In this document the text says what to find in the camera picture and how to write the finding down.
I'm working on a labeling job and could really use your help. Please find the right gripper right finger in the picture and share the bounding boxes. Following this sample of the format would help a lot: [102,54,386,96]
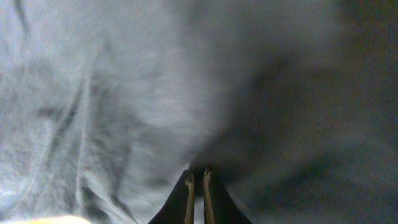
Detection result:
[203,169,252,224]

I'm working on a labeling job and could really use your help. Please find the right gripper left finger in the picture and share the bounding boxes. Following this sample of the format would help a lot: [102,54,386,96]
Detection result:
[148,170,195,224]

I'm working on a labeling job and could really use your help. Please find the dark blue denim shorts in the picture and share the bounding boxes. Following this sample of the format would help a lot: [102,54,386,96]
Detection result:
[1,1,397,223]

